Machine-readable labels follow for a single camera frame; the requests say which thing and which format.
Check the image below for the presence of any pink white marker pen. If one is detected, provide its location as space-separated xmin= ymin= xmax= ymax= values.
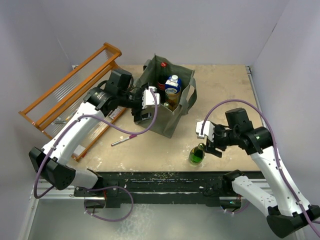
xmin=110 ymin=134 xmax=137 ymax=147

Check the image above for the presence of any aluminium frame rail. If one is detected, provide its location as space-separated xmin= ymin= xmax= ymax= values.
xmin=17 ymin=177 xmax=306 ymax=240

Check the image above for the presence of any white box on rack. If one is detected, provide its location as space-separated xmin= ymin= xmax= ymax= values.
xmin=73 ymin=145 xmax=86 ymax=156

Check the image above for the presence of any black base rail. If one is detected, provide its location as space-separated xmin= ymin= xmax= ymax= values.
xmin=74 ymin=171 xmax=240 ymax=208

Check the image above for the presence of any cola glass bottle red cap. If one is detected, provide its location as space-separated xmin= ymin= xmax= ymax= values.
xmin=157 ymin=61 xmax=170 ymax=104

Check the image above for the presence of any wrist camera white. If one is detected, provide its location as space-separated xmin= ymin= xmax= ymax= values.
xmin=195 ymin=120 xmax=215 ymax=142
xmin=142 ymin=86 xmax=161 ymax=110

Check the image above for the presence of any green canvas bag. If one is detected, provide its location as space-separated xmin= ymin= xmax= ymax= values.
xmin=134 ymin=55 xmax=197 ymax=138

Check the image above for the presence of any blue yellow juice carton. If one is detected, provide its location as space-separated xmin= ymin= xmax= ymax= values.
xmin=164 ymin=74 xmax=182 ymax=111

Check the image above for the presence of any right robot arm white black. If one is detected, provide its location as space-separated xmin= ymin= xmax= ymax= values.
xmin=195 ymin=107 xmax=320 ymax=238

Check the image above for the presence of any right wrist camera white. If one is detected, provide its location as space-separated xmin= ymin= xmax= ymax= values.
xmin=195 ymin=120 xmax=215 ymax=142

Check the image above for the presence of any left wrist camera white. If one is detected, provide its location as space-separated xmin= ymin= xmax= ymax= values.
xmin=142 ymin=86 xmax=161 ymax=110

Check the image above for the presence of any orange wooden rack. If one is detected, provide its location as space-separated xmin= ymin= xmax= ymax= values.
xmin=18 ymin=42 xmax=132 ymax=162

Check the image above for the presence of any purple cable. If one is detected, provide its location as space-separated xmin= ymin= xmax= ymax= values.
xmin=200 ymin=98 xmax=320 ymax=225
xmin=33 ymin=87 xmax=159 ymax=222

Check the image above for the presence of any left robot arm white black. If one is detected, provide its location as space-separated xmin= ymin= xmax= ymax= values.
xmin=28 ymin=68 xmax=150 ymax=196

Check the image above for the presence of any small red white box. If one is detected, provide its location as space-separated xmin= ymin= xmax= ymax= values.
xmin=108 ymin=108 xmax=121 ymax=120

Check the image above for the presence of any green glass bottle front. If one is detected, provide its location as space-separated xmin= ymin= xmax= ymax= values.
xmin=188 ymin=142 xmax=205 ymax=165

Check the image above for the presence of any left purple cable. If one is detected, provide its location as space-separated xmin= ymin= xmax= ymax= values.
xmin=33 ymin=87 xmax=159 ymax=222

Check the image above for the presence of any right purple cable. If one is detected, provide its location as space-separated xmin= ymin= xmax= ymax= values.
xmin=200 ymin=98 xmax=320 ymax=225

